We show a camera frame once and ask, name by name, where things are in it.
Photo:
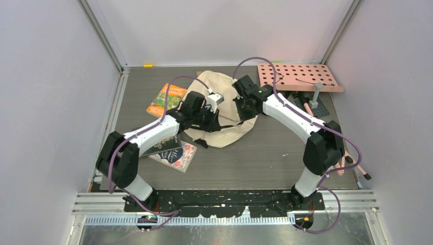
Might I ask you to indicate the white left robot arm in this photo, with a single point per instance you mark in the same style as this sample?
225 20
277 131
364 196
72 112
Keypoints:
119 157

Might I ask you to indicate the orange green paperback book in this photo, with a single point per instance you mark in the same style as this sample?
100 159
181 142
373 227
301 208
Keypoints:
168 98

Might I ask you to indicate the pink perforated stand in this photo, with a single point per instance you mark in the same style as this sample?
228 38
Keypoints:
299 78

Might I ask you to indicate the cream canvas backpack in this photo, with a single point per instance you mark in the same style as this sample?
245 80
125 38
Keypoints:
228 115

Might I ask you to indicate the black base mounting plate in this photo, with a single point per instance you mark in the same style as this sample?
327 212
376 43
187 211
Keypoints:
226 203

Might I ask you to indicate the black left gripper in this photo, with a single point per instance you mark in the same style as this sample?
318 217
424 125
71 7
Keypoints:
213 125

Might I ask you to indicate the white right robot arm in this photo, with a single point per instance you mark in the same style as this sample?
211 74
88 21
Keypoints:
324 145

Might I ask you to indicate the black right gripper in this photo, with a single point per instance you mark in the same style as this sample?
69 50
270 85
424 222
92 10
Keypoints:
244 116

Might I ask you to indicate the grey bracket on stand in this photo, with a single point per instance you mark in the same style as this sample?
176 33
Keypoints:
313 103

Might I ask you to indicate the patterned book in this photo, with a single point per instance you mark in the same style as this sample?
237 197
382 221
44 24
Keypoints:
178 159

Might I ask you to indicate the black moon cover book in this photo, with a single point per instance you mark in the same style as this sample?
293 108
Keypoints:
168 144

